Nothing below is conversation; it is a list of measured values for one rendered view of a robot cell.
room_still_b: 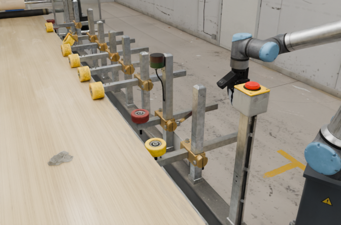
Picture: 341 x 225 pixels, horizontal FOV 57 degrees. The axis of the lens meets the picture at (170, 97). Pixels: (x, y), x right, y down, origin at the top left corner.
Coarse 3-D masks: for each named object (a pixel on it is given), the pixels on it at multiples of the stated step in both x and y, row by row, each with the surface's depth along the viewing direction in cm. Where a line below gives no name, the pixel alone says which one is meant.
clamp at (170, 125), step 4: (156, 112) 146; (160, 112) 146; (160, 116) 143; (160, 120) 143; (164, 120) 140; (168, 120) 140; (172, 120) 140; (160, 124) 144; (164, 124) 140; (168, 124) 138; (172, 124) 139; (176, 124) 140; (164, 128) 141; (168, 128) 139; (172, 128) 140
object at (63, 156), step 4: (60, 152) 110; (64, 152) 111; (56, 156) 108; (60, 156) 108; (64, 156) 108; (68, 156) 109; (72, 156) 110; (52, 160) 107; (56, 160) 108; (60, 160) 107; (64, 160) 107; (68, 160) 108; (48, 164) 106; (52, 164) 106; (56, 164) 106
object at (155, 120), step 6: (186, 108) 152; (210, 108) 155; (216, 108) 157; (174, 114) 147; (180, 114) 148; (186, 114) 150; (150, 120) 142; (156, 120) 142; (138, 126) 139; (144, 126) 140; (150, 126) 142
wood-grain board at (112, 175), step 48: (0, 48) 229; (48, 48) 229; (0, 96) 155; (48, 96) 155; (0, 144) 117; (48, 144) 117; (96, 144) 117; (0, 192) 94; (48, 192) 94; (96, 192) 94; (144, 192) 94
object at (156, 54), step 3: (153, 54) 127; (156, 54) 127; (159, 54) 127; (162, 54) 127; (156, 69) 128; (162, 69) 131; (156, 72) 129; (159, 78) 131; (162, 84) 133; (162, 87) 133; (162, 90) 134
